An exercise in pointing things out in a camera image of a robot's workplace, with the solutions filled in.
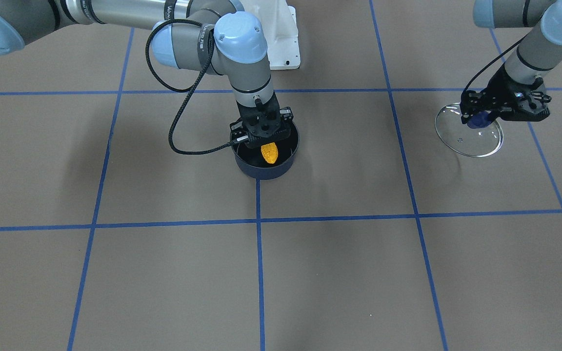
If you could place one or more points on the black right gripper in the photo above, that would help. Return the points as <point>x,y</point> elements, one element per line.
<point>286,114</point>

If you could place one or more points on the glass lid with blue knob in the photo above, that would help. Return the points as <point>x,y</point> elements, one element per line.
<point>471,136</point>

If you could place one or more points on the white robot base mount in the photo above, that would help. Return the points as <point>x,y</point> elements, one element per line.
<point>280,30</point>

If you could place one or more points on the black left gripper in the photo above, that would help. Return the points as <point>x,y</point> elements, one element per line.
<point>501,87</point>

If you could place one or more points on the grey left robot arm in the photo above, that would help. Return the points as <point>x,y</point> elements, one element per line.
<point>537,53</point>

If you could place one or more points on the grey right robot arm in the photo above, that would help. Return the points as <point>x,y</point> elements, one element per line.
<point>237,39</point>

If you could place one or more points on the blue saucepan with handle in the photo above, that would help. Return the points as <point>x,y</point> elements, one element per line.
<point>253,165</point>

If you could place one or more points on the yellow corn cob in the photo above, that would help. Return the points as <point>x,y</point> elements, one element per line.
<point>270,153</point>

